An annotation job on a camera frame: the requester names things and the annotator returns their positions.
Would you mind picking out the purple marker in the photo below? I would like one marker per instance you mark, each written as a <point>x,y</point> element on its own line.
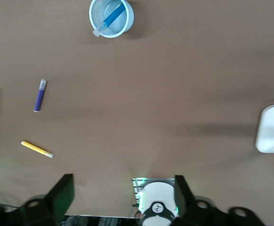
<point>39,99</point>

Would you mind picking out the white desk lamp stand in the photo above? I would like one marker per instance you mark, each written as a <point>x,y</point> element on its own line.
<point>273,131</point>

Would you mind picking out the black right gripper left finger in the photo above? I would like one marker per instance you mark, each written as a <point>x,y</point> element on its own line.
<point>47,209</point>

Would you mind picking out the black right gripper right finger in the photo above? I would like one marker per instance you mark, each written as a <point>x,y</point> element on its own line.
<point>198,214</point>

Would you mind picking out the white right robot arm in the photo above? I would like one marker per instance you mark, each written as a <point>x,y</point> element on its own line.
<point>159,195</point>

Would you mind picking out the light blue plastic cup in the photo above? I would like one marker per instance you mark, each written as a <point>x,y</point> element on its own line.
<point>99,9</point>

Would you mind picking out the yellow marker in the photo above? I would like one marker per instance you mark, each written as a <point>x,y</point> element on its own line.
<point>36,148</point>

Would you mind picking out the blue marker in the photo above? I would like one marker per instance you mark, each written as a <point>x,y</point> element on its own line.
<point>114,15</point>

